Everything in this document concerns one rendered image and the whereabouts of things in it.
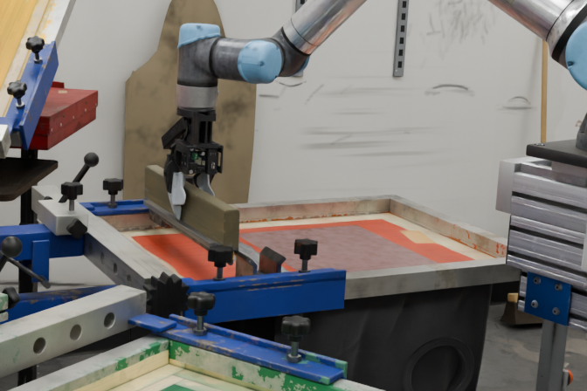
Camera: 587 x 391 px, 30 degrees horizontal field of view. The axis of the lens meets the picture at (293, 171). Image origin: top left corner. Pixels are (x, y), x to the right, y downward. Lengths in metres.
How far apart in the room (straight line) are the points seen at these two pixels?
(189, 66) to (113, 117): 2.16
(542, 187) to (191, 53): 0.66
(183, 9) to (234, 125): 0.50
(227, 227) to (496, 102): 3.19
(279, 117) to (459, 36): 0.92
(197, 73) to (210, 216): 0.26
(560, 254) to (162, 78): 2.48
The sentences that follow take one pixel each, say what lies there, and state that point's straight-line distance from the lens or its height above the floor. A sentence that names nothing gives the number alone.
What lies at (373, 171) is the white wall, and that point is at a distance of 4.67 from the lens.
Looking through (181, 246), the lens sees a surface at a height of 0.96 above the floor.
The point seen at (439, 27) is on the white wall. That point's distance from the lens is 4.75.
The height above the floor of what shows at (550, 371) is 0.68.
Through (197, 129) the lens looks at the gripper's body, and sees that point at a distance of 1.98.
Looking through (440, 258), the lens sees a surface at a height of 0.96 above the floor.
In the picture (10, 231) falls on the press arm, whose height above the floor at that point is 1.04.
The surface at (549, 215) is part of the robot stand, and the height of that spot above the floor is 1.14.
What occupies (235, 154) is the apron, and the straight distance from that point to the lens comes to 4.29.
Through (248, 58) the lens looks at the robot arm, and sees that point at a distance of 1.92.
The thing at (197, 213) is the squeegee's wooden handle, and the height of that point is 1.07.
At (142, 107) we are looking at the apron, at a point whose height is 0.96.
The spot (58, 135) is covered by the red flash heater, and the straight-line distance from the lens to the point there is 2.97.
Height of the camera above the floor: 1.54
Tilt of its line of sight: 11 degrees down
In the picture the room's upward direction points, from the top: 3 degrees clockwise
